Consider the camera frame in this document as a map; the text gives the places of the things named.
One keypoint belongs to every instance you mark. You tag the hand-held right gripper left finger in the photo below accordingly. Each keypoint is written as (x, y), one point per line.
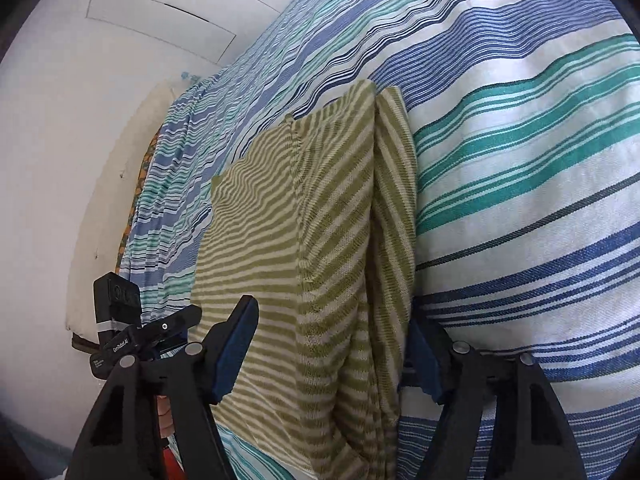
(232, 355)

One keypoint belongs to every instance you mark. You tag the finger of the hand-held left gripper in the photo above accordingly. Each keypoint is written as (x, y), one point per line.
(167, 325)

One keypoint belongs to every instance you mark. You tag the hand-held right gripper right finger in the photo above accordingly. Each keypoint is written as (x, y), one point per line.
(427, 365)

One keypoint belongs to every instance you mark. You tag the green striped sweater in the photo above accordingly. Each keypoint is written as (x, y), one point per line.
(310, 260)

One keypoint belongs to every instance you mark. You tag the person's left hand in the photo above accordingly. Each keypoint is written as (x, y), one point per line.
(165, 412)

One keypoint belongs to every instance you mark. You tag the cream mattress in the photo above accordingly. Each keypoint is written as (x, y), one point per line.
(110, 210)

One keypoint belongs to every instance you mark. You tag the orange red cloth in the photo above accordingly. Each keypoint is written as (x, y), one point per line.
(175, 465)

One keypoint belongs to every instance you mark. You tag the orange patterned sheet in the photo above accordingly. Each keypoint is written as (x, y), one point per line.
(140, 175)

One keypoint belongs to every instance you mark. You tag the blue striped bedsheet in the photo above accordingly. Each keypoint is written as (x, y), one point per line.
(500, 185)

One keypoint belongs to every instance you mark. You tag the dark wooden bed frame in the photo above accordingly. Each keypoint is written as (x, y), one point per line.
(82, 344)

